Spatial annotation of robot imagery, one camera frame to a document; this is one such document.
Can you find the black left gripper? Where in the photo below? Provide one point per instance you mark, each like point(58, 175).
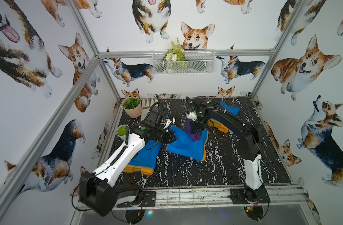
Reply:
point(166, 136)

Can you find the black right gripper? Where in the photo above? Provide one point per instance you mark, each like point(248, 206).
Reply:
point(196, 129)

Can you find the purple cloth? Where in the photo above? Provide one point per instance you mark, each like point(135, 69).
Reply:
point(189, 129)

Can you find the blue rubber boot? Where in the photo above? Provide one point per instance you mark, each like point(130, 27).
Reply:
point(224, 118)
point(145, 161)
point(185, 146)

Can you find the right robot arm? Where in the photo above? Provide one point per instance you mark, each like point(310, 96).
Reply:
point(250, 151)

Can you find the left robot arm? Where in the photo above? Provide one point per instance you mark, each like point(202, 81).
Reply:
point(98, 190)

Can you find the blue rubber boot back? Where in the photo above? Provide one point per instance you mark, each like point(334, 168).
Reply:
point(224, 118)

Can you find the pink ribbed plant pot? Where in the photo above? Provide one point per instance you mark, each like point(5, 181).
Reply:
point(134, 113)

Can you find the green moss in white pot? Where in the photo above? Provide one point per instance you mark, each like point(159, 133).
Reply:
point(122, 130)

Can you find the small white plant pot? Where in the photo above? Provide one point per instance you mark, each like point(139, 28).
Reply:
point(124, 137)

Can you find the green plant in pink pot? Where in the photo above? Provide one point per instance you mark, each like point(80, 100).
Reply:
point(131, 103)

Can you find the fern with white flower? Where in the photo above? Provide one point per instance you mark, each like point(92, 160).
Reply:
point(173, 57)

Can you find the white wire wall basket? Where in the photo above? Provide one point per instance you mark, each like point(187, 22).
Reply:
point(196, 62)

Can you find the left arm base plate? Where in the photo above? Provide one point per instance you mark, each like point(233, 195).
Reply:
point(143, 199)

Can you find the aluminium front rail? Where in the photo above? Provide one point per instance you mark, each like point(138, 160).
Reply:
point(209, 197)

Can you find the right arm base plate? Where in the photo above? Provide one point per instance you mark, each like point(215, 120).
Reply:
point(245, 195)

